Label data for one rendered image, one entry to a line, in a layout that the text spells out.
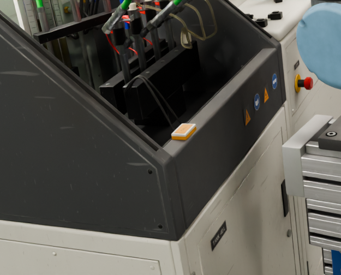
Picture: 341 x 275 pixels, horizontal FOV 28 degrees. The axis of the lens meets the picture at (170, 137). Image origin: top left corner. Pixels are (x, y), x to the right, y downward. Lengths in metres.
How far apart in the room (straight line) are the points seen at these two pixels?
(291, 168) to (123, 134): 0.30
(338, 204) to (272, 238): 0.69
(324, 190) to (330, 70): 0.29
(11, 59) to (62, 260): 0.44
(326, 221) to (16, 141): 0.61
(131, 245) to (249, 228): 0.38
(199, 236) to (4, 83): 0.48
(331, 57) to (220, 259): 0.71
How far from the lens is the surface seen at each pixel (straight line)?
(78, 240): 1.40
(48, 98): 1.27
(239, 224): 1.56
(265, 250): 1.75
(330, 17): 0.84
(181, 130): 1.30
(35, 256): 1.50
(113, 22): 1.42
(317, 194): 1.12
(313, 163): 1.10
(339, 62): 0.86
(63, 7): 1.87
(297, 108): 1.95
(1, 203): 1.47
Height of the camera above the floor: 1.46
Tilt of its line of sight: 23 degrees down
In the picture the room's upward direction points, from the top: 10 degrees counter-clockwise
